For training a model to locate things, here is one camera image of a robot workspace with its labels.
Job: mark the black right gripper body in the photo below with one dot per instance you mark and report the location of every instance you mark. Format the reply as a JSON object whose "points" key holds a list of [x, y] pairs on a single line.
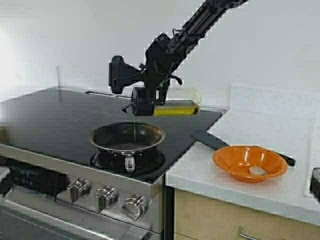
{"points": [[163, 57]]}

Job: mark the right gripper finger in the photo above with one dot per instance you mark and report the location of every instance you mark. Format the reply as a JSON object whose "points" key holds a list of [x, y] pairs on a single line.
{"points": [[162, 92]]}

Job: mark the glass oil pitcher black lid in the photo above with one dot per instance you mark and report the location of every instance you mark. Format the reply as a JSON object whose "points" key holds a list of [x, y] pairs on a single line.
{"points": [[179, 102]]}

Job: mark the black spatula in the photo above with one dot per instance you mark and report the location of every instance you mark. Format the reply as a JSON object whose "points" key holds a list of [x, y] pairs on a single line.
{"points": [[216, 143]]}

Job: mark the black frying pan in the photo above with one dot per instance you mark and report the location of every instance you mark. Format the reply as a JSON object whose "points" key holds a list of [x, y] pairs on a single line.
{"points": [[127, 139]]}

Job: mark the orange plastic bowl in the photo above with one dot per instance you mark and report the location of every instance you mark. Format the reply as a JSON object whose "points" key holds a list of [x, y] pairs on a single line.
{"points": [[236, 160]]}

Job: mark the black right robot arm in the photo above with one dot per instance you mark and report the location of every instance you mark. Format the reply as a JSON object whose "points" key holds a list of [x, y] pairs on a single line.
{"points": [[200, 23]]}

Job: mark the right chrome stove knob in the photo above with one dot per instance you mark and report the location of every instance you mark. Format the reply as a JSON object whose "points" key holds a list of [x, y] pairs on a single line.
{"points": [[135, 206]]}

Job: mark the chrome stove knob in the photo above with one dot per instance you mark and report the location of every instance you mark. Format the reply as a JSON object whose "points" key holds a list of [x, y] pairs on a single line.
{"points": [[135, 206], [78, 189], [105, 198]]}

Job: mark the middle chrome stove knob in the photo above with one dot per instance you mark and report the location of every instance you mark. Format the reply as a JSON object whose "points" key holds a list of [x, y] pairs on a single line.
{"points": [[105, 198]]}

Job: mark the left chrome stove knob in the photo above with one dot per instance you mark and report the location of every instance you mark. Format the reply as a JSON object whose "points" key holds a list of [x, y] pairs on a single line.
{"points": [[78, 189]]}

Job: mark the wooden cabinet drawer front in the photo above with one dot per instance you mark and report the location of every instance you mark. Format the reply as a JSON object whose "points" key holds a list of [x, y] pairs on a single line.
{"points": [[197, 217]]}

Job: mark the stainless steel stove range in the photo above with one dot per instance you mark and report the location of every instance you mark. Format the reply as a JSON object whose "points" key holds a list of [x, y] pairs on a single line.
{"points": [[44, 143]]}

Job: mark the black object at right edge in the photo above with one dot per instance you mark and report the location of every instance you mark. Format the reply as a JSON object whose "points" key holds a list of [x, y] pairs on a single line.
{"points": [[314, 188]]}

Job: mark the metal drawer handle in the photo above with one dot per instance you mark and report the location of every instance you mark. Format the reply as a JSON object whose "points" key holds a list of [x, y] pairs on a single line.
{"points": [[259, 234]]}

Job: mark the oven door handle bar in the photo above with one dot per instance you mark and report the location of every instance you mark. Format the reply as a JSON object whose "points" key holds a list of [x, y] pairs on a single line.
{"points": [[19, 222]]}

